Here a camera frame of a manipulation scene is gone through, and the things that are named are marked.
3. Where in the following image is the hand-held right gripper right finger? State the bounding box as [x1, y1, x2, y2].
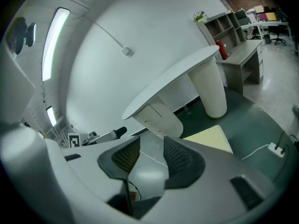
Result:
[140, 136, 282, 224]

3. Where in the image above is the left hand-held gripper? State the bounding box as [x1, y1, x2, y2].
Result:
[68, 126, 128, 148]

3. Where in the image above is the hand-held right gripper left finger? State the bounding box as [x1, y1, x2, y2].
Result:
[44, 135, 150, 224]

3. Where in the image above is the cream upholstered stool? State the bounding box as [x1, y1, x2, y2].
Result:
[183, 124, 234, 155]

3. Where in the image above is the white dressing table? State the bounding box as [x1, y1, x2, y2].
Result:
[121, 45, 228, 139]

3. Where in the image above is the white power strip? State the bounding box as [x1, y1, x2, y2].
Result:
[267, 142, 287, 158]

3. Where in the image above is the ceiling light panel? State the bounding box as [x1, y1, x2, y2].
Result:
[45, 105, 57, 127]
[41, 7, 71, 82]

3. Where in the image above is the grey desk with shelves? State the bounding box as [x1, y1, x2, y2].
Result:
[195, 11, 264, 96]

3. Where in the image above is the red bottle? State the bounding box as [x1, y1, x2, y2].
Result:
[214, 39, 229, 60]

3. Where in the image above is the small green potted plant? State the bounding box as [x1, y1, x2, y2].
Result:
[192, 10, 208, 23]

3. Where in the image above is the black office chair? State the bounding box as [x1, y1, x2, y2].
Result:
[268, 24, 287, 46]

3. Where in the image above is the white office desk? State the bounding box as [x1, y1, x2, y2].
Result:
[240, 20, 292, 45]

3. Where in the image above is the thin white floor cable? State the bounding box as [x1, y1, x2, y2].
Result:
[139, 143, 271, 167]

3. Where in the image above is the black power cable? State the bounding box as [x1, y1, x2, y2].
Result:
[275, 131, 287, 154]
[282, 133, 299, 155]

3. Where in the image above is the white wall conduit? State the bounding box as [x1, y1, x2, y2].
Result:
[93, 21, 124, 49]

